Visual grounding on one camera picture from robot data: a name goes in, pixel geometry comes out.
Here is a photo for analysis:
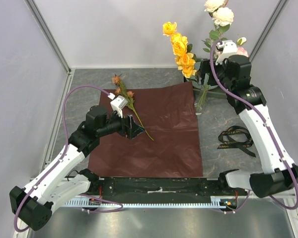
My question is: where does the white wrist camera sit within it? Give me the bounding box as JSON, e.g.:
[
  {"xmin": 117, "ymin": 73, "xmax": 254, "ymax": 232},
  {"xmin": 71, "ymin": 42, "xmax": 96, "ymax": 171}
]
[
  {"xmin": 108, "ymin": 93, "xmax": 128, "ymax": 118},
  {"xmin": 215, "ymin": 40, "xmax": 237, "ymax": 65}
]

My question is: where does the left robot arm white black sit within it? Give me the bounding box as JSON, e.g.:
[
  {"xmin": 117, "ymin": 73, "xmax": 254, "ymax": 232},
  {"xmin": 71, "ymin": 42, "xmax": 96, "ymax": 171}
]
[{"xmin": 9, "ymin": 105, "xmax": 145, "ymax": 232}]

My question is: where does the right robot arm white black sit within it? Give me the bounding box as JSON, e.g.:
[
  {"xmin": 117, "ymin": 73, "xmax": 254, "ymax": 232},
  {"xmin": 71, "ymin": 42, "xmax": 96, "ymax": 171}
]
[{"xmin": 199, "ymin": 55, "xmax": 298, "ymax": 198}]

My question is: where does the white rose stem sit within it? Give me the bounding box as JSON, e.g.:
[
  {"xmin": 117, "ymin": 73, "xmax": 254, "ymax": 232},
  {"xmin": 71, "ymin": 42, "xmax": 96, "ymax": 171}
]
[{"xmin": 203, "ymin": 0, "xmax": 234, "ymax": 53}]

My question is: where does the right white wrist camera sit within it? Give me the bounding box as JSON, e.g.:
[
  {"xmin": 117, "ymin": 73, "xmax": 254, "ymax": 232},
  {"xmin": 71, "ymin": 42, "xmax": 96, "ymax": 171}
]
[{"xmin": 215, "ymin": 40, "xmax": 237, "ymax": 65}]

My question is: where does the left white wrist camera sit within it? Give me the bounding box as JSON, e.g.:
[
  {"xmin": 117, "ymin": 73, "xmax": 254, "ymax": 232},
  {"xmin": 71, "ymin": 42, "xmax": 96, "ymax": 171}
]
[{"xmin": 108, "ymin": 93, "xmax": 128, "ymax": 118}]

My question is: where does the clear glass vase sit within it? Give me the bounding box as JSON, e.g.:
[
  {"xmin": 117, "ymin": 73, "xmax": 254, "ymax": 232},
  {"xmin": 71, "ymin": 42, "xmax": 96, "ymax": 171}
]
[{"xmin": 194, "ymin": 83, "xmax": 209, "ymax": 116}]

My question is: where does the aluminium corner post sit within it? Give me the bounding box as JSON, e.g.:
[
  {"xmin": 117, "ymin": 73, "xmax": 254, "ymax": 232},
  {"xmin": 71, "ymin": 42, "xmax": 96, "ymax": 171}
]
[
  {"xmin": 249, "ymin": 0, "xmax": 289, "ymax": 62},
  {"xmin": 24, "ymin": 0, "xmax": 72, "ymax": 74}
]

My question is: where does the black ribbon gold lettering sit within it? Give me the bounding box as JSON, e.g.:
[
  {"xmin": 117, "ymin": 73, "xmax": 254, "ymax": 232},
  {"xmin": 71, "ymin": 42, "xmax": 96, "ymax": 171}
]
[{"xmin": 217, "ymin": 125, "xmax": 256, "ymax": 158}]

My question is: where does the left aluminium corner post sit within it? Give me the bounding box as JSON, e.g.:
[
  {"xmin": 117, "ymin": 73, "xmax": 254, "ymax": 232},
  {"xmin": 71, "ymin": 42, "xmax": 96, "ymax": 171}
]
[{"xmin": 24, "ymin": 0, "xmax": 72, "ymax": 74}]

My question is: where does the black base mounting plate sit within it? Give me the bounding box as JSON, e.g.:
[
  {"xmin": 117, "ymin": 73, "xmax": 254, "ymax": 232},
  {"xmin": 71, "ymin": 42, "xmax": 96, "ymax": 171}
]
[{"xmin": 87, "ymin": 177, "xmax": 247, "ymax": 204}]

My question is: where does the yellow rose stem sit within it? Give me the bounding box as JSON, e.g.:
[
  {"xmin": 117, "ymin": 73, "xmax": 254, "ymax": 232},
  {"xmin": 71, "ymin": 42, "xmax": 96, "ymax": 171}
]
[{"xmin": 162, "ymin": 21, "xmax": 209, "ymax": 110}]

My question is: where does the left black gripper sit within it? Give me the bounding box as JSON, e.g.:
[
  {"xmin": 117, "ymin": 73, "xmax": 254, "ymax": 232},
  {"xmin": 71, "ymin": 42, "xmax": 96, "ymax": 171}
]
[{"xmin": 97, "ymin": 107, "xmax": 145, "ymax": 139}]

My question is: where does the orange brown flower stem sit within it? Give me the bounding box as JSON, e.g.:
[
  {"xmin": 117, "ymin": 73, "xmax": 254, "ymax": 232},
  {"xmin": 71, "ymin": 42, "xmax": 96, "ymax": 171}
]
[{"xmin": 112, "ymin": 74, "xmax": 154, "ymax": 141}]

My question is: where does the pink rose stem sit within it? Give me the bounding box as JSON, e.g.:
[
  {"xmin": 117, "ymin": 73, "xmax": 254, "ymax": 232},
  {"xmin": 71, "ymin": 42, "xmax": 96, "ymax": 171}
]
[{"xmin": 236, "ymin": 37, "xmax": 249, "ymax": 57}]

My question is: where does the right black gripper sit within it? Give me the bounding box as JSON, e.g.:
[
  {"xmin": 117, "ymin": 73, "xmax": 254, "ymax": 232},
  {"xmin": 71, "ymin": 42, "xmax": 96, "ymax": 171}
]
[{"xmin": 196, "ymin": 59, "xmax": 234, "ymax": 93}]

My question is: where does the flower bouquet red paper wrap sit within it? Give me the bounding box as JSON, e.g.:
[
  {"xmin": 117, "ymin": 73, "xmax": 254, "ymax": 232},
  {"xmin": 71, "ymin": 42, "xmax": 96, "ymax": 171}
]
[{"xmin": 88, "ymin": 82, "xmax": 203, "ymax": 178}]

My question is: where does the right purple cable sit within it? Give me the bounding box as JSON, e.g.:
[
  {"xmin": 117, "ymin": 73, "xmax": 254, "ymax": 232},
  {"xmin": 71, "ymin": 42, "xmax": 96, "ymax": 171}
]
[{"xmin": 209, "ymin": 39, "xmax": 298, "ymax": 215}]

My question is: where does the dark green tray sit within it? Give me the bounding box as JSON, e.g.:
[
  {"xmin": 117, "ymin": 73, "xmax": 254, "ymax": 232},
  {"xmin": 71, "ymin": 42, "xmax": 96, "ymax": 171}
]
[{"xmin": 183, "ymin": 74, "xmax": 229, "ymax": 99}]

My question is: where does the right aluminium corner post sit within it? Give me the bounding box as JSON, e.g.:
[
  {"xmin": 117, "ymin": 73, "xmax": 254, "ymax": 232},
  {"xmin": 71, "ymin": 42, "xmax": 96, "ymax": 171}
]
[{"xmin": 249, "ymin": 0, "xmax": 289, "ymax": 62}]

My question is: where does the teal ceramic plate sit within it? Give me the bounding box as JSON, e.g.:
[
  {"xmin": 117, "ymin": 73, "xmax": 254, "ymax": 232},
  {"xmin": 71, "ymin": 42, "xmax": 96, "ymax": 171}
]
[{"xmin": 186, "ymin": 73, "xmax": 218, "ymax": 90}]

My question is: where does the light blue cable duct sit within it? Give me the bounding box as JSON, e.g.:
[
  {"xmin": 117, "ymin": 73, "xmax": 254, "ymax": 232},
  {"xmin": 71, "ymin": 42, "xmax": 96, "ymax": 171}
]
[{"xmin": 63, "ymin": 196, "xmax": 237, "ymax": 209}]

